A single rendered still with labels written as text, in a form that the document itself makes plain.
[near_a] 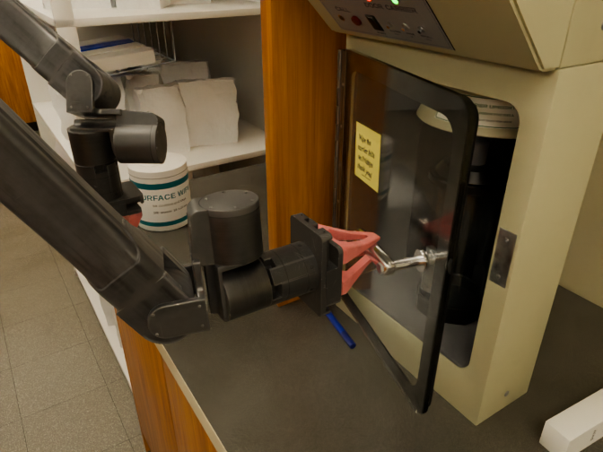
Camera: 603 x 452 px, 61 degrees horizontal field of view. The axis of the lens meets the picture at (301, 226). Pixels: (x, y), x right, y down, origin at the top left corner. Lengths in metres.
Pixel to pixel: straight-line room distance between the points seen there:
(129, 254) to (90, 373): 1.85
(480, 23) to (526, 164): 0.15
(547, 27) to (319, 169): 0.45
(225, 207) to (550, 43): 0.32
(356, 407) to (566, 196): 0.39
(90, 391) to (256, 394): 1.51
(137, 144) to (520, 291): 0.52
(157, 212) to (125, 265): 0.71
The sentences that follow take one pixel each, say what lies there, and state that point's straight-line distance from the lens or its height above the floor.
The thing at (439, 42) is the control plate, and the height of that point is 1.42.
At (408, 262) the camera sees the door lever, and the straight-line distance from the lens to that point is 0.57.
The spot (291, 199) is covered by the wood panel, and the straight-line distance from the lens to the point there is 0.83.
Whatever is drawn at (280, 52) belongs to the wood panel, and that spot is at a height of 1.38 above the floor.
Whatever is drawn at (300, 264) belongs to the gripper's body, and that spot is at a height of 1.22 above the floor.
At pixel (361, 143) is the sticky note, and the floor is 1.28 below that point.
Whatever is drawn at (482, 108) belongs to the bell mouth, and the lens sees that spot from 0.64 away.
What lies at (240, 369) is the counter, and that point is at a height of 0.94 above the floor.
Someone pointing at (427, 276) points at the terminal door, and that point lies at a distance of 0.58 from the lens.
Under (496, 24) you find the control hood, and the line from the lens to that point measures 0.49.
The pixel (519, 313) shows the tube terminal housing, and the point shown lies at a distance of 0.68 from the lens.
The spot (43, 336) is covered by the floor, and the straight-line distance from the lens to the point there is 2.58.
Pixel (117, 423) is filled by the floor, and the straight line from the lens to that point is 2.08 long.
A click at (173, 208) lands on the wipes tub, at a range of 1.18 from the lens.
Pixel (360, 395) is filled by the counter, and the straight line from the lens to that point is 0.78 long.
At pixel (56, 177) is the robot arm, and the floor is 1.34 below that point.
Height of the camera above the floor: 1.50
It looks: 28 degrees down
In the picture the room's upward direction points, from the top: straight up
